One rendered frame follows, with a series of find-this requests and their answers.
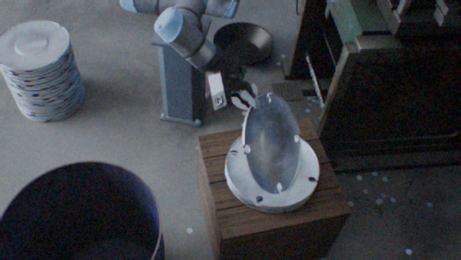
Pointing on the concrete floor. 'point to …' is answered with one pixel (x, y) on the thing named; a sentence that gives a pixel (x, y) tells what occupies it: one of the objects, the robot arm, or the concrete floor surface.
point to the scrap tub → (83, 216)
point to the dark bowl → (244, 41)
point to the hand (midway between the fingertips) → (254, 109)
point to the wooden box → (323, 243)
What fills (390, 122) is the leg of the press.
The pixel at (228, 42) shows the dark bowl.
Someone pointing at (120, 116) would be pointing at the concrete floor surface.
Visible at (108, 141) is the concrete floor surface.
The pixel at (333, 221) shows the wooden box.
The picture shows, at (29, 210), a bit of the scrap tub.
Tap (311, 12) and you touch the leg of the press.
